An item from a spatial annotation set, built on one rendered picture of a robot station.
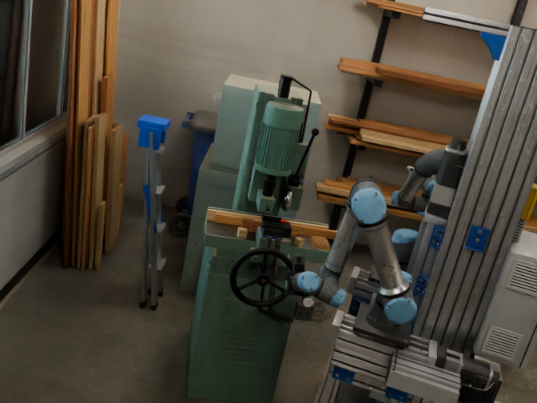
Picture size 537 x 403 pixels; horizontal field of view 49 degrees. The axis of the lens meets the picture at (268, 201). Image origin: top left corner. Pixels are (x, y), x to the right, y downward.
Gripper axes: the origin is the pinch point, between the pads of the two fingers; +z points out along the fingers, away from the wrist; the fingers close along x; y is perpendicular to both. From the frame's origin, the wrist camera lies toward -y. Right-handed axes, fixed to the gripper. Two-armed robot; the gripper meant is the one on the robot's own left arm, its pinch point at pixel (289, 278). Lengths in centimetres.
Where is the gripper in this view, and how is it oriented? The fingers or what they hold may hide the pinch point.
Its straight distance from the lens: 253.9
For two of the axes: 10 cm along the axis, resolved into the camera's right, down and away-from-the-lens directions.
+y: -1.1, 9.8, -1.8
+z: -1.8, 1.6, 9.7
